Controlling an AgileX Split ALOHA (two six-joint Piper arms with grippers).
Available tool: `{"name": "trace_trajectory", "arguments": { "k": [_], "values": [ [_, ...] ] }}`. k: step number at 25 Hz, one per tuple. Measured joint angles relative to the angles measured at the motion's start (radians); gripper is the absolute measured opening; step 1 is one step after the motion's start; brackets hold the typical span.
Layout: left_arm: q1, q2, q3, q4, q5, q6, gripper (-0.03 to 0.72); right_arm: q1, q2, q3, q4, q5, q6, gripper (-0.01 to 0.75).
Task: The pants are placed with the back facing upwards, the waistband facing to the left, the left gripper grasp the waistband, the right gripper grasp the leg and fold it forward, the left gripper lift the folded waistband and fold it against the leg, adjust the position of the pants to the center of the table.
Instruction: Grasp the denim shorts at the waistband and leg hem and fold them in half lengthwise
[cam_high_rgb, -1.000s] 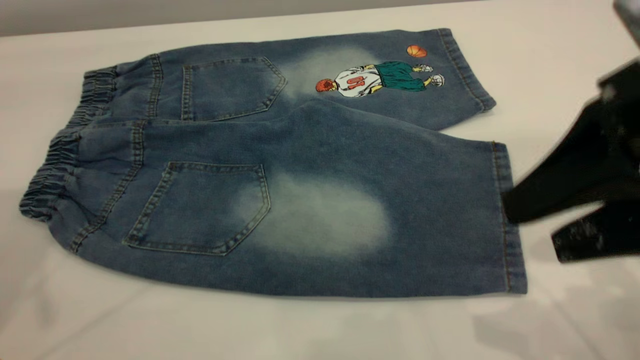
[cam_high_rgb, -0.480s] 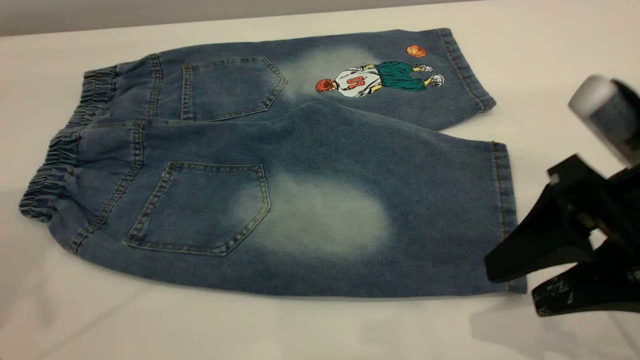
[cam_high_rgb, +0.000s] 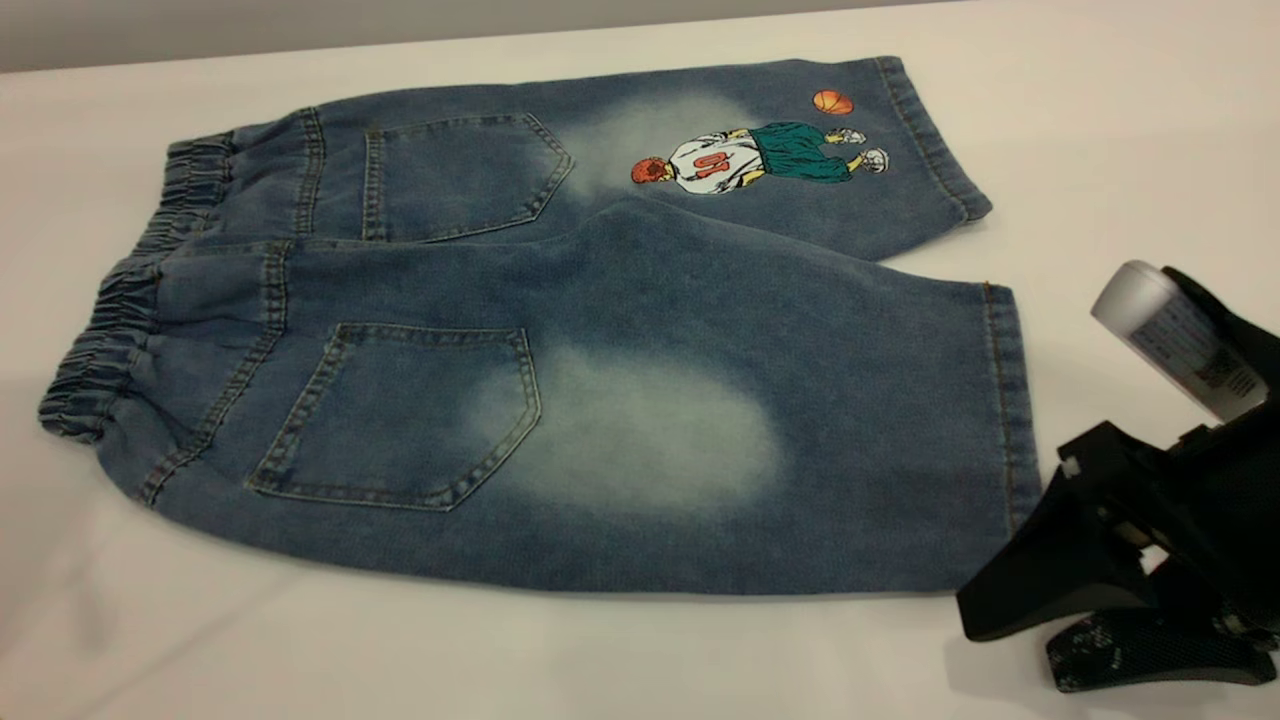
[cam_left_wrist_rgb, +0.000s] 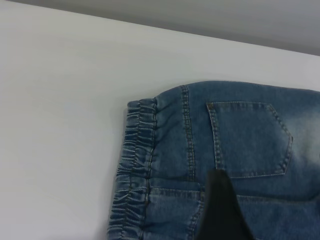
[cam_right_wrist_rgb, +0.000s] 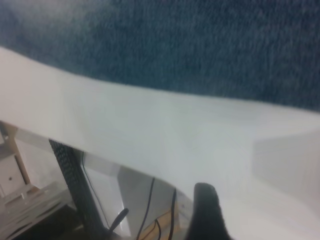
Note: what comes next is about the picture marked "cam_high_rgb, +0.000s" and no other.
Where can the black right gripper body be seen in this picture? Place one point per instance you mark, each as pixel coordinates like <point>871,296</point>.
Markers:
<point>1220,500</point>

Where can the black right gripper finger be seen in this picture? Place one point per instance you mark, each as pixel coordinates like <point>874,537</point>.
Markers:
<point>1060,570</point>
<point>1160,650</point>

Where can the blue denim shorts with print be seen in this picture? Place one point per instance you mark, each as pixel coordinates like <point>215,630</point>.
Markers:
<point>640,400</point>

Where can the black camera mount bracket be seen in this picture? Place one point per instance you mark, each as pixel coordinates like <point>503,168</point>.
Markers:
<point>1245,330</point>

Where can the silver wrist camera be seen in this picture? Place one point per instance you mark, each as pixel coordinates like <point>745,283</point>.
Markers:
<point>1170,330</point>

